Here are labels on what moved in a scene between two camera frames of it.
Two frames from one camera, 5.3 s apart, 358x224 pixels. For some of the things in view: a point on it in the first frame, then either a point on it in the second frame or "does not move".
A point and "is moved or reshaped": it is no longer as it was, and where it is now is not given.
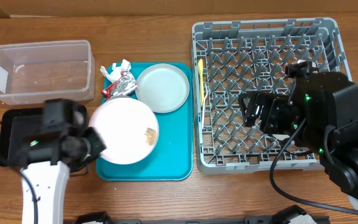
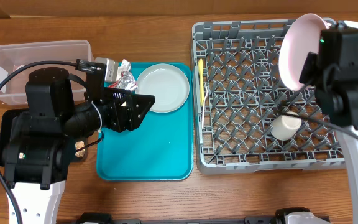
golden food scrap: x=150 y=134 is moved or reshaped
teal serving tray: x=173 y=159 does not move
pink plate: x=122 y=122 -> x=301 y=38
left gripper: x=100 y=144 -> x=130 y=119
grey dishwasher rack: x=232 y=56 does not move
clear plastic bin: x=32 y=73 does not move
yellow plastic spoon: x=200 y=73 does not move
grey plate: x=162 y=88 does not move
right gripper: x=273 y=102 -> x=306 y=72
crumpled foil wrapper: x=123 y=81 does not move
